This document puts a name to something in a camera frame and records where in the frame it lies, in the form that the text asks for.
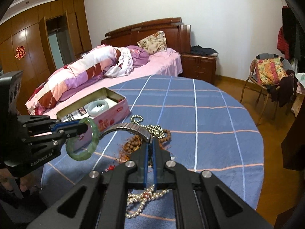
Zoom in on red string ornament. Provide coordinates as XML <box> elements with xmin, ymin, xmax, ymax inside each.
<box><xmin>104</xmin><ymin>164</ymin><xmax>116</xmax><ymax>172</ymax></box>

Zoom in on white pearl necklace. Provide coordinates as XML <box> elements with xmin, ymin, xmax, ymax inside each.
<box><xmin>125</xmin><ymin>185</ymin><xmax>170</xmax><ymax>219</ymax></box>

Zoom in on green jade bangle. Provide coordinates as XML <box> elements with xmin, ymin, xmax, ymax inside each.
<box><xmin>66</xmin><ymin>117</ymin><xmax>100</xmax><ymax>161</ymax></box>

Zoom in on pale jade bangle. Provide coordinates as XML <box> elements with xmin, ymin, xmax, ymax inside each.
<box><xmin>87</xmin><ymin>100</ymin><xmax>109</xmax><ymax>117</ymax></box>

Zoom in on brown wooden bead string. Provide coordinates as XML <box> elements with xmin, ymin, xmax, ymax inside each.
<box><xmin>118</xmin><ymin>128</ymin><xmax>172</xmax><ymax>164</ymax></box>

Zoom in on silver bead necklace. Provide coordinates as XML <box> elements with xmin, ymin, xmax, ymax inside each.
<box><xmin>129</xmin><ymin>114</ymin><xmax>167</xmax><ymax>139</ymax></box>

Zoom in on printed paper in tin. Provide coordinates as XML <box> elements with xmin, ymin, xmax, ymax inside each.
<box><xmin>60</xmin><ymin>96</ymin><xmax>117</xmax><ymax>122</ymax></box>

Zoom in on pink metal tin box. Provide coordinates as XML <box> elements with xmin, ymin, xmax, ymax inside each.
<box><xmin>56</xmin><ymin>87</ymin><xmax>130</xmax><ymax>132</ymax></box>

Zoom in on striped pink quilt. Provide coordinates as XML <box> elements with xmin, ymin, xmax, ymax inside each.
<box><xmin>25</xmin><ymin>44</ymin><xmax>133</xmax><ymax>115</ymax></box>

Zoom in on blue plaid tablecloth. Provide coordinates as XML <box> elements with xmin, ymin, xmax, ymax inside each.
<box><xmin>41</xmin><ymin>75</ymin><xmax>264</xmax><ymax>228</ymax></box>

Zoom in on red paper decoration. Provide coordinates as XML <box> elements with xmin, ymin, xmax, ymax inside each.
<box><xmin>15</xmin><ymin>46</ymin><xmax>26</xmax><ymax>60</ymax></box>

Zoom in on wooden wardrobe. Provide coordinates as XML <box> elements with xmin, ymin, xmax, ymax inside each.
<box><xmin>1</xmin><ymin>0</ymin><xmax>92</xmax><ymax>115</ymax></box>

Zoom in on purple garment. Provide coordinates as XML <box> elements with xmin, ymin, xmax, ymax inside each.
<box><xmin>127</xmin><ymin>46</ymin><xmax>149</xmax><ymax>68</ymax></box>

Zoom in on pink bed mattress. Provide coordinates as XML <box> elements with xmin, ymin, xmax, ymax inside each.
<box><xmin>30</xmin><ymin>48</ymin><xmax>182</xmax><ymax>119</ymax></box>

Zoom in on wooden nightstand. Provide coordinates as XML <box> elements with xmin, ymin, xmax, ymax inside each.
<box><xmin>180</xmin><ymin>53</ymin><xmax>217</xmax><ymax>84</ymax></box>

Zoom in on floral pillow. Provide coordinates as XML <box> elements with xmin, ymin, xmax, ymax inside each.
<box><xmin>137</xmin><ymin>31</ymin><xmax>167</xmax><ymax>55</ymax></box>

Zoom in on dark clothes on nightstand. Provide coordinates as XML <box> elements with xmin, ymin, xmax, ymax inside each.
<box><xmin>190</xmin><ymin>45</ymin><xmax>218</xmax><ymax>56</ymax></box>

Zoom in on wooden headboard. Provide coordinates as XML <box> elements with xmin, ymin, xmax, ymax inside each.
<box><xmin>101</xmin><ymin>17</ymin><xmax>191</xmax><ymax>53</ymax></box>

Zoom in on colourful patchwork cushion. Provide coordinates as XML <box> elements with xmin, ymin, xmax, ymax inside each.
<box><xmin>255</xmin><ymin>56</ymin><xmax>288</xmax><ymax>86</ymax></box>

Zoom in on wooden chair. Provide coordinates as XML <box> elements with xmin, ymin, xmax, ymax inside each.
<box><xmin>246</xmin><ymin>53</ymin><xmax>297</xmax><ymax>125</ymax></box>

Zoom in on hanging clothes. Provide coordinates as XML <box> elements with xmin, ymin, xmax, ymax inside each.
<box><xmin>277</xmin><ymin>6</ymin><xmax>304</xmax><ymax>72</ymax></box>

